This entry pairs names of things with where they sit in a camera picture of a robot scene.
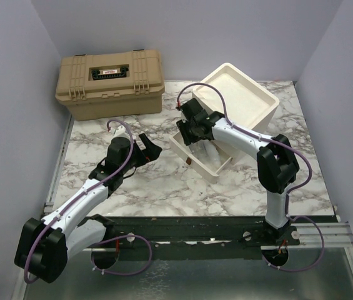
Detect white cosmetic bottle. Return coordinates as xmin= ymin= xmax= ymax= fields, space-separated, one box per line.
xmin=204 ymin=141 xmax=221 ymax=169

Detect cream drawer organizer cabinet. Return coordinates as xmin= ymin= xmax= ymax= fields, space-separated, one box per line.
xmin=192 ymin=62 xmax=279 ymax=165

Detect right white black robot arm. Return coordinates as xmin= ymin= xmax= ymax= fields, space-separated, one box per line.
xmin=176 ymin=98 xmax=299 ymax=244

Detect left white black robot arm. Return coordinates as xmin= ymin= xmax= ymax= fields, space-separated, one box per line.
xmin=14 ymin=134 xmax=162 ymax=284

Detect tan plastic toolbox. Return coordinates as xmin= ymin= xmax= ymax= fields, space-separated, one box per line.
xmin=56 ymin=49 xmax=165 ymax=121

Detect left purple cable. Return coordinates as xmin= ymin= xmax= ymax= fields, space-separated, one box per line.
xmin=22 ymin=119 xmax=154 ymax=284

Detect black mounting rail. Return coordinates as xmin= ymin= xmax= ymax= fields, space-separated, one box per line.
xmin=38 ymin=214 xmax=302 ymax=262

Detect aluminium extrusion rail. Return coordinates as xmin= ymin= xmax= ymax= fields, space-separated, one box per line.
xmin=295 ymin=222 xmax=353 ymax=249

